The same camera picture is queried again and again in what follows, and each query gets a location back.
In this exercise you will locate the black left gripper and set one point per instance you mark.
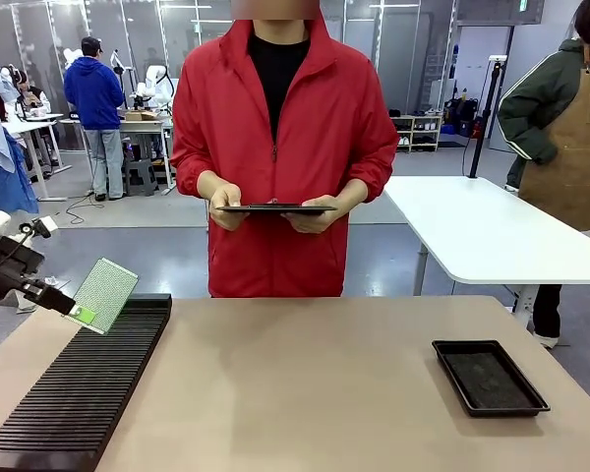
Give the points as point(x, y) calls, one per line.
point(11, 275)

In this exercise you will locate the person in brown apron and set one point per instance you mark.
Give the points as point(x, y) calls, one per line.
point(560, 147)

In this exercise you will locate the low wooden shoe shelf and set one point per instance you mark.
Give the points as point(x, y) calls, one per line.
point(417, 132)

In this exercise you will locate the blue cloth cover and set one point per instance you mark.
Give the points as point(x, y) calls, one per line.
point(0, 157)

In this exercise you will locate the green perforated PCB board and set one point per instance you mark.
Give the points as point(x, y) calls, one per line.
point(104, 294)

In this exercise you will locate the person in blue hoodie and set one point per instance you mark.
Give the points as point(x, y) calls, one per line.
point(94, 113)

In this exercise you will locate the white desk with equipment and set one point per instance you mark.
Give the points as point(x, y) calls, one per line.
point(145, 142)

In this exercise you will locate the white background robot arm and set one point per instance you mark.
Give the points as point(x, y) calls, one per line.
point(152, 83)

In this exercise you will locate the long black slotted PCB rack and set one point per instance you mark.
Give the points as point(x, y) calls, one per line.
point(83, 378)

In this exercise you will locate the white height-adjustable desk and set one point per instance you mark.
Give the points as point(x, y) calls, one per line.
point(32, 147)

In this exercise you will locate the person's right hand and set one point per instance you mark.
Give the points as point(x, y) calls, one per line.
point(228, 206)

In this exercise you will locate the person in red jacket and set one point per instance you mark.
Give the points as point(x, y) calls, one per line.
point(280, 147)

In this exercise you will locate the seated person in dark clothes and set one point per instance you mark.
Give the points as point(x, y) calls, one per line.
point(29, 98)

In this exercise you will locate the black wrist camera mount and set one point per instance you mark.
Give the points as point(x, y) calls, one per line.
point(35, 228)

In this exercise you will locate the cardboard box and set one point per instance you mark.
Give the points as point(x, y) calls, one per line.
point(140, 116)

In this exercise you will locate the black rectangular plastic tray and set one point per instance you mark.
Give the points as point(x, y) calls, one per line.
point(489, 377)

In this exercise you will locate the black step stool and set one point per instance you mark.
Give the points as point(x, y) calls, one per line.
point(140, 178)

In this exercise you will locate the person's left hand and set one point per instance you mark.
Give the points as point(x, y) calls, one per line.
point(316, 214)

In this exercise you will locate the black pole stand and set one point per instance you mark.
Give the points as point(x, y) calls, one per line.
point(487, 113)

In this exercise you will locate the white table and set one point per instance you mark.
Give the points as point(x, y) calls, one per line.
point(491, 231)

